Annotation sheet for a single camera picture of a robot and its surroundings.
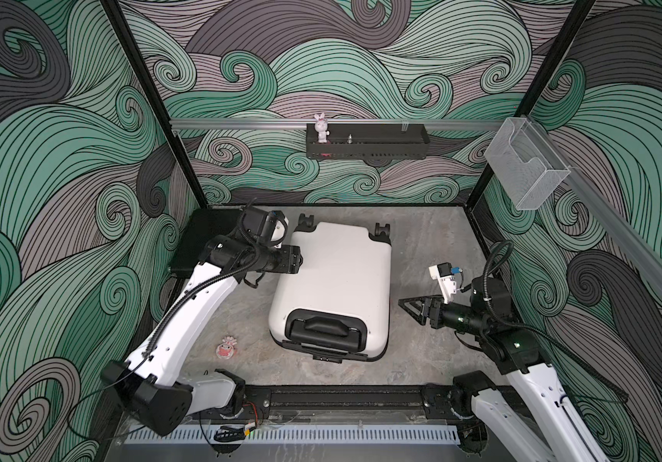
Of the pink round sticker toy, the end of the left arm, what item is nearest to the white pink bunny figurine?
the end of the left arm

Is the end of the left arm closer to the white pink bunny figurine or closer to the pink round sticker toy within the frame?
the pink round sticker toy

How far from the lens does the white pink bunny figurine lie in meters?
0.90
